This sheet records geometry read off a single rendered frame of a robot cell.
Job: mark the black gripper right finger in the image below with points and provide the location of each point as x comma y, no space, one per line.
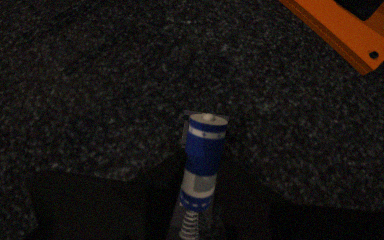
252,211

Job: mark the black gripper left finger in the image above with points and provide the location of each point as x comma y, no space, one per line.
141,207

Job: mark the blue and white battery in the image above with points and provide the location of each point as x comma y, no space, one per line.
204,147

